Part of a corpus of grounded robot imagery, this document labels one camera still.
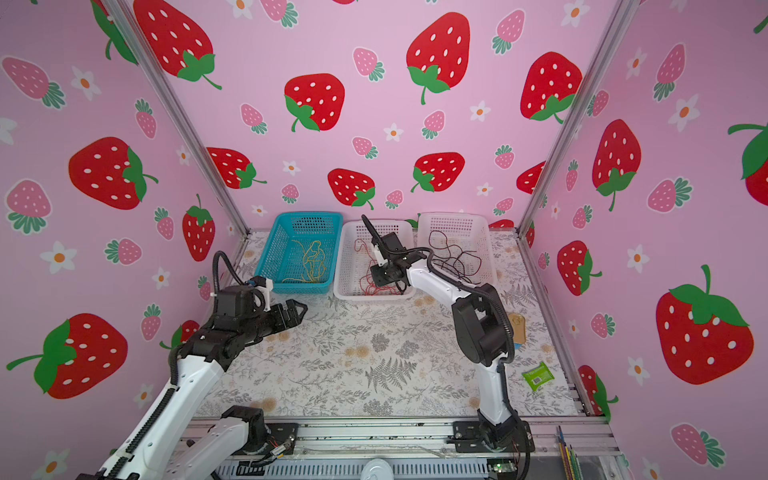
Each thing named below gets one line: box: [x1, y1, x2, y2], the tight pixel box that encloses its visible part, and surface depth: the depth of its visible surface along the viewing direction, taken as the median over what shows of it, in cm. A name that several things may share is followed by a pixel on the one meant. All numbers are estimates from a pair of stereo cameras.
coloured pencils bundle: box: [556, 425, 583, 480], surface depth 71 cm
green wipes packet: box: [521, 361, 555, 391], surface depth 85 cm
